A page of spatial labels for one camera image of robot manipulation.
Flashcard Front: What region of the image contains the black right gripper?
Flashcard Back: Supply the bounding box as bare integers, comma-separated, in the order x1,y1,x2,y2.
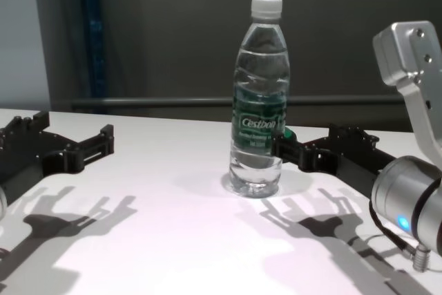
271,123,398,178

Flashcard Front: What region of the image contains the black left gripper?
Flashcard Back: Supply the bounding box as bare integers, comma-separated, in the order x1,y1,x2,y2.
0,111,115,185

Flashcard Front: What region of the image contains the clear water bottle green label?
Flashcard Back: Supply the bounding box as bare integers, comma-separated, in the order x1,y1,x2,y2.
228,0,289,199

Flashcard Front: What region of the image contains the blue vertical post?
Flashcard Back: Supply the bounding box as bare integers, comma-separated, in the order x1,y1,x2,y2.
77,0,108,109

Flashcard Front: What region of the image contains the grey horizontal rail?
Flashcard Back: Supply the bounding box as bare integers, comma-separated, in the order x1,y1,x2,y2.
70,97,412,110

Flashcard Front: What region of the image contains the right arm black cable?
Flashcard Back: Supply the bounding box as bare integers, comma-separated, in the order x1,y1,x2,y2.
368,201,431,271

